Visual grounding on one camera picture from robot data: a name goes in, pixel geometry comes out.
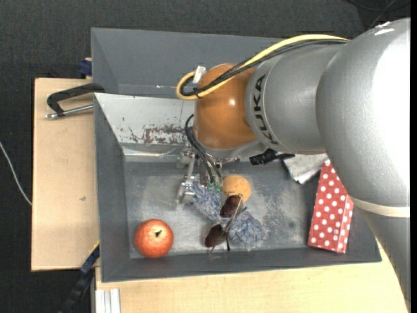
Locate grey metal bin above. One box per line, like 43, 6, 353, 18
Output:
90, 27, 383, 284

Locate white grey cloth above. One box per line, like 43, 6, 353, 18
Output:
281, 153, 330, 185

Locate red apple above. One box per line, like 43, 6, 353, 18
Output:
134, 218, 175, 260

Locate blue and white fluffy cloth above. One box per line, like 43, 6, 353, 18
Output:
191, 182, 270, 251

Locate red white-dotted box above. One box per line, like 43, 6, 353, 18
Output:
306, 159, 355, 255

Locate tan ball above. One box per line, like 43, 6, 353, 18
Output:
221, 174, 253, 204

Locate pale wood board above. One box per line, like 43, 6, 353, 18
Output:
31, 77, 101, 272

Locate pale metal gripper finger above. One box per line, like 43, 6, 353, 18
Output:
175, 173, 199, 210
176, 151, 196, 170

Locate dark brown sunglasses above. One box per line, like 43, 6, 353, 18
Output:
203, 194, 248, 253

